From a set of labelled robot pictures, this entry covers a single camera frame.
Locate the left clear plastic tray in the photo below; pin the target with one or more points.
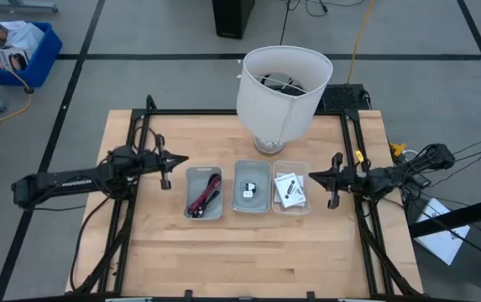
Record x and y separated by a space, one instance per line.
196 182

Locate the white plastic bag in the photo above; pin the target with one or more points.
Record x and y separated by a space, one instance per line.
28 38

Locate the black table frame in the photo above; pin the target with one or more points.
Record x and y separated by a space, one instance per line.
189 112

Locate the white shade table lamp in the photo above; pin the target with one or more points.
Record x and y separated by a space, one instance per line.
278 100

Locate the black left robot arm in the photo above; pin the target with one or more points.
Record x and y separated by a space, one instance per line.
76 182

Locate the printed cardboard box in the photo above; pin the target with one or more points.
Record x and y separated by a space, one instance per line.
11 58

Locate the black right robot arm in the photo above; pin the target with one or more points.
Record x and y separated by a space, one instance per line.
391 178

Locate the white paper sheet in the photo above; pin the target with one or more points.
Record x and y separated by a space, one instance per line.
443 235

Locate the black diagonal bar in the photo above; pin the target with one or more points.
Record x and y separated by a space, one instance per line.
458 218

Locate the middle clear plastic tray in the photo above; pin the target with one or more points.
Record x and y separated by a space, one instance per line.
261 201

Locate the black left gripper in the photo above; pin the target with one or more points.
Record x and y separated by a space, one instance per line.
156 162

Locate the black power adapter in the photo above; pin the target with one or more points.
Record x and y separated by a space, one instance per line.
420 180

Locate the yellow connector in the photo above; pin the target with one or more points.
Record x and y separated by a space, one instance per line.
398 149

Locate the blue floor bin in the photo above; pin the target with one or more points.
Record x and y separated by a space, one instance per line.
43 63

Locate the clear plastic tray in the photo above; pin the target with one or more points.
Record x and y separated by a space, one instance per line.
261 201
196 182

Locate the black charger cube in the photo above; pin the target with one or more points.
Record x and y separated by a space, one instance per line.
252 186

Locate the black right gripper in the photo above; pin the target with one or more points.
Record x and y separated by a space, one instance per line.
345 179

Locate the black tower box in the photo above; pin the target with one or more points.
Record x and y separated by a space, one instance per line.
231 19

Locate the black perforated box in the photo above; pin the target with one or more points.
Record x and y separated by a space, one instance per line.
343 98

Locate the clear plastic bin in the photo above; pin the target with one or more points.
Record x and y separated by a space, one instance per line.
305 209

